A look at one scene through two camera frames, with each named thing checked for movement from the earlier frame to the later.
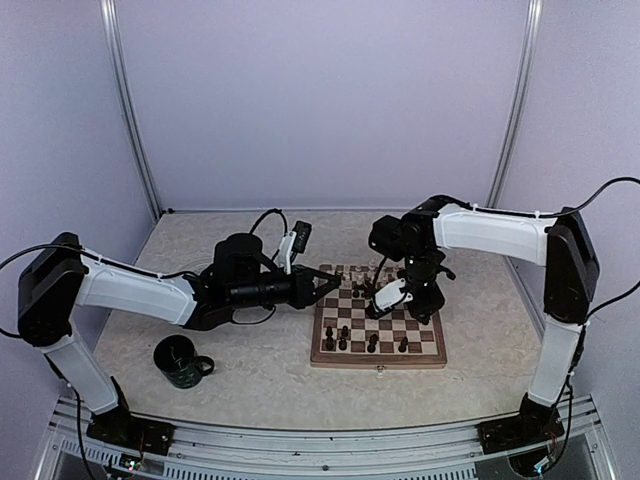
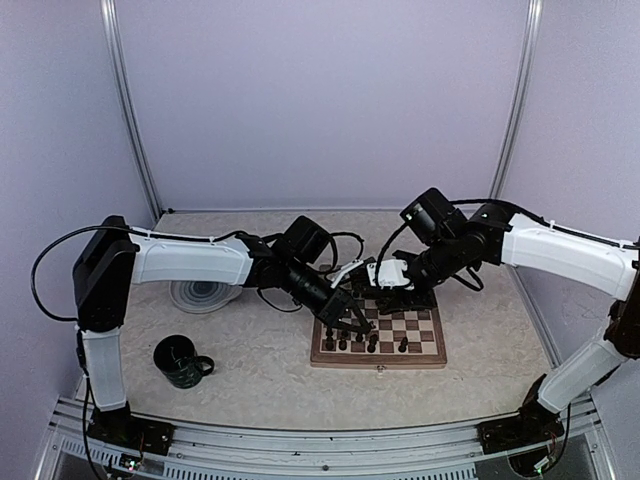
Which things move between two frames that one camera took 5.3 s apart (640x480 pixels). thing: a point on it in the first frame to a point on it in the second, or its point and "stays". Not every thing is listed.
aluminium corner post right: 516,106 stays
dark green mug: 176,359 stays
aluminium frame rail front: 76,450 stays
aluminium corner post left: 128,104 stays
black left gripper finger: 326,279 to 355,311
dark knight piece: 372,343 stays
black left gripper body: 299,295 to 332,304
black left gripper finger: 337,286 to 343,325
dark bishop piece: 403,345 stays
